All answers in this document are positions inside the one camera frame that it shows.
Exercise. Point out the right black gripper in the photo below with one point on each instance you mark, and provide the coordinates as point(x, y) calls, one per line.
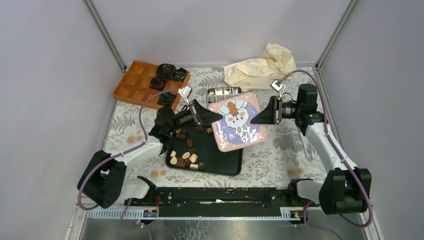
point(271, 114)

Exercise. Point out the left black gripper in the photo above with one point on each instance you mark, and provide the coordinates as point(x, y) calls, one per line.
point(203, 117)

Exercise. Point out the pink grid box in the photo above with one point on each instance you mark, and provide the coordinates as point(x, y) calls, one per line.
point(218, 94)

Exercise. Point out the silver metal tray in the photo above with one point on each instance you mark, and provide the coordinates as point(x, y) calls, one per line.
point(235, 130)

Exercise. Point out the black plastic tray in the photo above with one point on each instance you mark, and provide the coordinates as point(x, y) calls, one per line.
point(209, 158)

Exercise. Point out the metal serving tongs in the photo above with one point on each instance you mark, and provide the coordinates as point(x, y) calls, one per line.
point(307, 147)

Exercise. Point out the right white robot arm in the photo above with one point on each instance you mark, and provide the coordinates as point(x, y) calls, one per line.
point(346, 187)

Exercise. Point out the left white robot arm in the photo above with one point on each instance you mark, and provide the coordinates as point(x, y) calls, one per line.
point(103, 180)

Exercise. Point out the white oval chocolate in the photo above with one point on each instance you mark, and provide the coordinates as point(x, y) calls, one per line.
point(186, 155)

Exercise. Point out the dark paper cup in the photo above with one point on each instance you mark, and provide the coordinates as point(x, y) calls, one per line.
point(179, 75)
point(165, 70)
point(166, 99)
point(157, 83)

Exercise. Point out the cream cloth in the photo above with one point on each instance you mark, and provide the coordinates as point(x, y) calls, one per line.
point(258, 73)

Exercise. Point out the orange compartment box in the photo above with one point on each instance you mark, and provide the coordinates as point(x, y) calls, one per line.
point(134, 87)

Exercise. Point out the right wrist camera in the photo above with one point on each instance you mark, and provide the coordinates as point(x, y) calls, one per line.
point(278, 87)

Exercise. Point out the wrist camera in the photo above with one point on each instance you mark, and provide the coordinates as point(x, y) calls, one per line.
point(185, 92)
point(278, 87)

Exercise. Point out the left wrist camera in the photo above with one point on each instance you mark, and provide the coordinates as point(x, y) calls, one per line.
point(185, 92)

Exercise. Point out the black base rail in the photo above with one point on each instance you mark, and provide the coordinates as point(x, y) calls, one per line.
point(213, 202)

